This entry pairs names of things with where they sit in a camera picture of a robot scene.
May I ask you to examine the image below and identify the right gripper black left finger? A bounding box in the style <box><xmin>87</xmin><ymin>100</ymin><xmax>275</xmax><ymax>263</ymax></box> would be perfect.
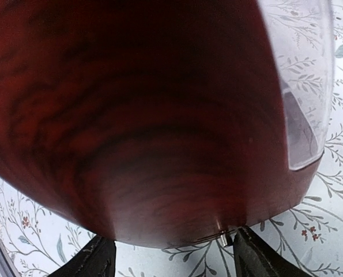
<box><xmin>49</xmin><ymin>235</ymin><xmax>116</xmax><ymax>277</ymax></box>

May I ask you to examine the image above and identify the clear plastic metronome cover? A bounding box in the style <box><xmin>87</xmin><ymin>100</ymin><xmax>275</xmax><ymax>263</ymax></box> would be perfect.
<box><xmin>258</xmin><ymin>1</ymin><xmax>334</xmax><ymax>170</ymax></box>

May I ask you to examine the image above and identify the dark red wooden metronome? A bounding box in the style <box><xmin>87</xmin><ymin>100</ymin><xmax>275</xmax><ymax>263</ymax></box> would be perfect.
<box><xmin>0</xmin><ymin>1</ymin><xmax>319</xmax><ymax>248</ymax></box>

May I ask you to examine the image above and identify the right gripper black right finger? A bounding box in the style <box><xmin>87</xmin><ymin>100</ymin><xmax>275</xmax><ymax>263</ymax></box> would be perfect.
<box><xmin>233</xmin><ymin>226</ymin><xmax>310</xmax><ymax>277</ymax></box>

